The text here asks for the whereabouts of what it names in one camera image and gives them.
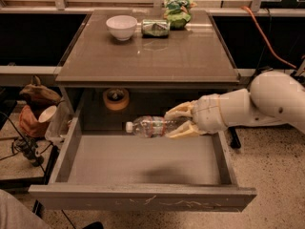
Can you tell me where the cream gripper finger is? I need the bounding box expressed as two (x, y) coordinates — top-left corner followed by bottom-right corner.
(165, 120), (206, 139)
(164, 100), (196, 120)

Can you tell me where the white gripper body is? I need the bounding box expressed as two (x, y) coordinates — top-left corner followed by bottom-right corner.
(192, 94), (227, 134)

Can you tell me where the clear plastic water bottle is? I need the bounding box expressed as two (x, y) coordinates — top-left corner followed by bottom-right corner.
(125, 115), (189, 138)

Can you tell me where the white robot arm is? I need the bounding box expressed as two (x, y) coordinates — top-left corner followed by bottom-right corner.
(165, 71), (305, 138)

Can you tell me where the grey cabinet with glossy top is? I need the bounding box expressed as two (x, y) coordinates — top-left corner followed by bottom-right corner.
(56, 10), (239, 135)

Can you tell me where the open grey top drawer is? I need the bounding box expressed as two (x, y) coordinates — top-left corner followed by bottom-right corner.
(28, 94), (257, 213)

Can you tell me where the brown tape roll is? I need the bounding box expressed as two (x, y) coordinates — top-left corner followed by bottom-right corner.
(103, 88), (130, 111)

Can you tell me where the green soda can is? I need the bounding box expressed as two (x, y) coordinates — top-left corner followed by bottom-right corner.
(141, 19), (170, 37)

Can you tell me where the green chip bag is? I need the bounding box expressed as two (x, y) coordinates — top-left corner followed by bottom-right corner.
(164, 0), (196, 30)

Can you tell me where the white ceramic bowl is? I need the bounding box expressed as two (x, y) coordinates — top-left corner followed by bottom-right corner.
(106, 15), (137, 41)

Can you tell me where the clear plastic container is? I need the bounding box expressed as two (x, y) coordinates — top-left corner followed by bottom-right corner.
(45, 102), (71, 145)

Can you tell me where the brown cloth bag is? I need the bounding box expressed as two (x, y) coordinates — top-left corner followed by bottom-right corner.
(19, 75), (61, 107)

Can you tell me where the black clamp tool on floor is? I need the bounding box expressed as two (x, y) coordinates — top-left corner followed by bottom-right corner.
(13, 136), (44, 167)

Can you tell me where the grey trouser leg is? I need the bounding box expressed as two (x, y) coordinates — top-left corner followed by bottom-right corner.
(0, 190), (51, 229)

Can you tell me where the orange cable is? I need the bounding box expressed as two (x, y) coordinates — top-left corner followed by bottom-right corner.
(240, 6), (298, 70)

